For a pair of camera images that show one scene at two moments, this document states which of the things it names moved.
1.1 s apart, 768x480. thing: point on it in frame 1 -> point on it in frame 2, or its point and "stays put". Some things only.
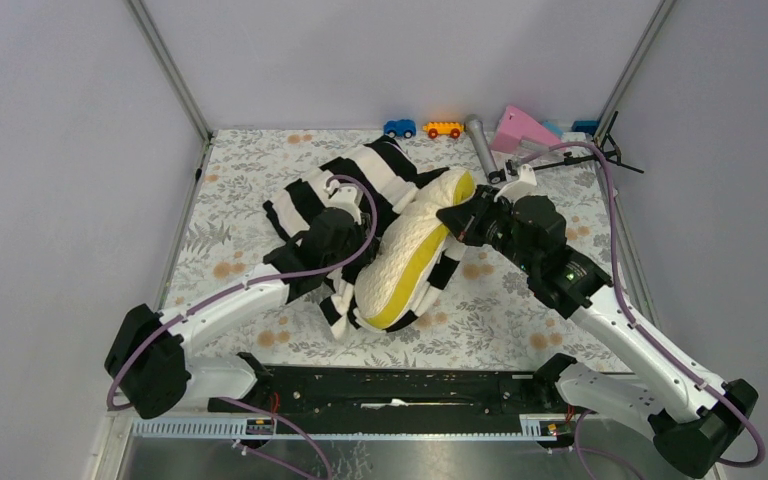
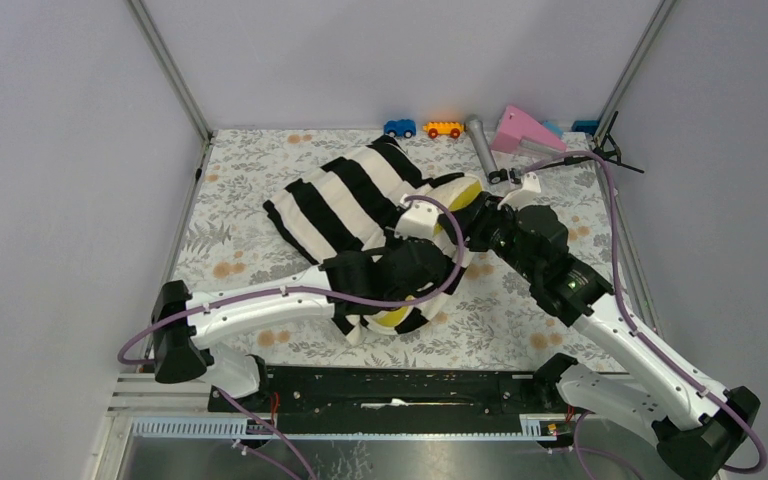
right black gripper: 466,221 stays put
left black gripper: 359,232 -> 388,244
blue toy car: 406,127 stays put
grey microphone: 475,126 stays put
